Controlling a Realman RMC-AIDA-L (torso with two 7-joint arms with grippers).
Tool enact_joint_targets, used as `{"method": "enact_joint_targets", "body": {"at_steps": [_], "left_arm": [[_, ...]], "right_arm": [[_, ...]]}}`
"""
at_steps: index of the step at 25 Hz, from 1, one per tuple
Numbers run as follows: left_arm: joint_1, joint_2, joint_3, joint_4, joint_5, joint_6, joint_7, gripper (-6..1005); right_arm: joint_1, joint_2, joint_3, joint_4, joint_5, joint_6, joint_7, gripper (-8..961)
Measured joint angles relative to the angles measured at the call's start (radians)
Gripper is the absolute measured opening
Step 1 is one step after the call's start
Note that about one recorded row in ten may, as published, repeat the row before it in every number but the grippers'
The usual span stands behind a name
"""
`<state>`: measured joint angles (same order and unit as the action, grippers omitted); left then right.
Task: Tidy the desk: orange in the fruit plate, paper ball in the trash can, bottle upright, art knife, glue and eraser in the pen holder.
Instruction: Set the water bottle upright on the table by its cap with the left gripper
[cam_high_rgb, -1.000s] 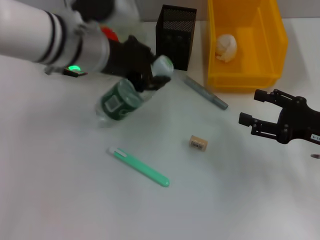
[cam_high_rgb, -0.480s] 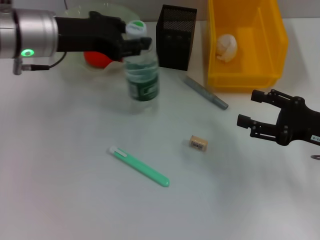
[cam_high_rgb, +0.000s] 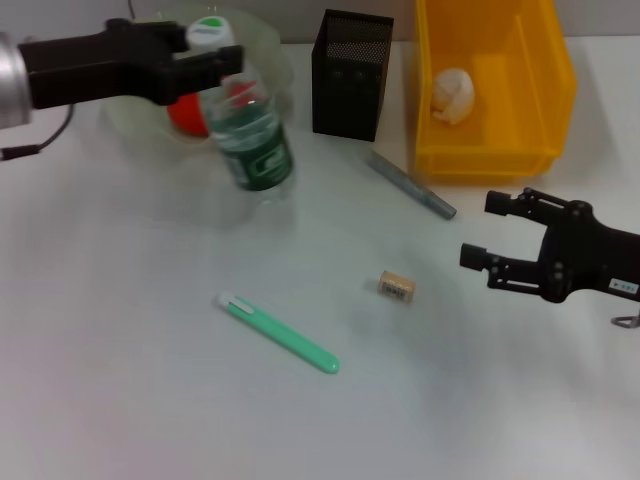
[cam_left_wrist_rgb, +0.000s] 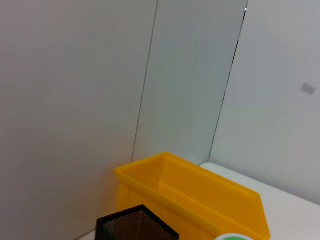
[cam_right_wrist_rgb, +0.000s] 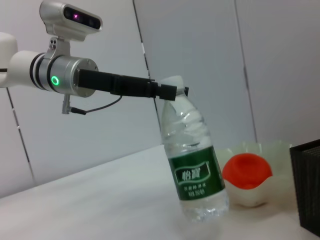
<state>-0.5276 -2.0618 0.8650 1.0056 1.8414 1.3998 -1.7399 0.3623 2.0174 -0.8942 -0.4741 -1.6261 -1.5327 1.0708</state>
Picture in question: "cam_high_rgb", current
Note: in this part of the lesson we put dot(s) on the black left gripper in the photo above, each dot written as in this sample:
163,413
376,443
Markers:
100,70

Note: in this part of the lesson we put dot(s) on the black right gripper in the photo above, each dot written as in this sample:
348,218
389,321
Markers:
585,255

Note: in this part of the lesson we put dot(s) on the red-orange round fruit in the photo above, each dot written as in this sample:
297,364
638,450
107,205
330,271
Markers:
187,117

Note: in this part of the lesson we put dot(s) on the clear water bottle green label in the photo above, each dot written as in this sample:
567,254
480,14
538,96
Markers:
255,150

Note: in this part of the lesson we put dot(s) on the white paper ball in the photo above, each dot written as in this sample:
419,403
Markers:
452,95

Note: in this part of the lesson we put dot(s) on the green utility knife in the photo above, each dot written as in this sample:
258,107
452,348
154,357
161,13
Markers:
285,336

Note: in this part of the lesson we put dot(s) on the pale green glass fruit plate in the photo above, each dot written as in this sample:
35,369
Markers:
135,122

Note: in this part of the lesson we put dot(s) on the grey metallic pen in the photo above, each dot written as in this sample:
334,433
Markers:
410,184

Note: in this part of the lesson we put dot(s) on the black mesh pen holder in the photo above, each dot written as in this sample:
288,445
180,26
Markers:
347,90

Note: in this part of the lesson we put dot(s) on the yellow plastic bin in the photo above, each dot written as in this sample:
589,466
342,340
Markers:
520,130

